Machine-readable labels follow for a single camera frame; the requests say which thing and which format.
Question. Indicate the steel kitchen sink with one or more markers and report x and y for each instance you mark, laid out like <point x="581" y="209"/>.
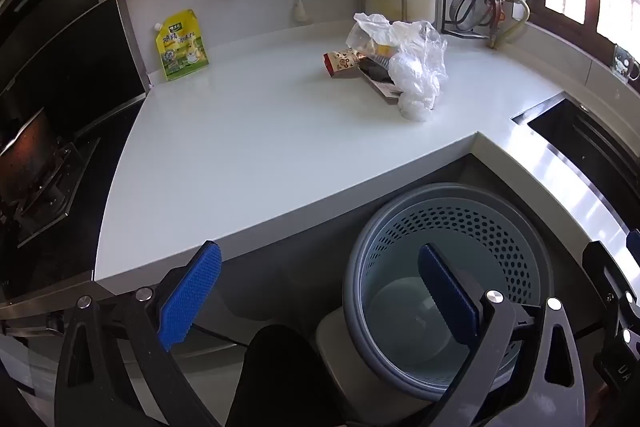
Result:
<point x="575" y="137"/>

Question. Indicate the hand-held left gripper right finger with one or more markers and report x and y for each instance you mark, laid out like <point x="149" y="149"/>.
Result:
<point x="447" y="292"/>

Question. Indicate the small clear figure holder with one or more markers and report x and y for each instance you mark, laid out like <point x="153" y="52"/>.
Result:
<point x="624" y="63"/>

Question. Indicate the yellow green spout pouch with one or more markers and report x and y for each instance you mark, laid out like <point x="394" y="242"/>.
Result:
<point x="182" y="47"/>

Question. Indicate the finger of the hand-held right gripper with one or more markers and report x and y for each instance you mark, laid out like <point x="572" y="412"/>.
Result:
<point x="633" y="243"/>
<point x="607" y="277"/>

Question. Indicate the flat paper packaging card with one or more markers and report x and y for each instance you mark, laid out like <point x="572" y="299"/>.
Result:
<point x="376" y="74"/>

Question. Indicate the red and white snack wrapper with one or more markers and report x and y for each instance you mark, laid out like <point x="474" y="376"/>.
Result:
<point x="342" y="63"/>

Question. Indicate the glass pot lid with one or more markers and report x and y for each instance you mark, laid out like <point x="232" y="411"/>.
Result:
<point x="457" y="4"/>

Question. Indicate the person's dark trouser leg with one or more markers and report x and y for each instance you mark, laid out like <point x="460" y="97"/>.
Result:
<point x="280" y="377"/>

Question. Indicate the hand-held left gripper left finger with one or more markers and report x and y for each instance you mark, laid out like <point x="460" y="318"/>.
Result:
<point x="190" y="292"/>

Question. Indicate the grey perforated waste bin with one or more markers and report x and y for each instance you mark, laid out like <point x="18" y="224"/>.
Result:
<point x="380" y="257"/>

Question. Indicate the clear plastic bag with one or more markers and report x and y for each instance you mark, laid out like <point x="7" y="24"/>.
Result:
<point x="415" y="67"/>

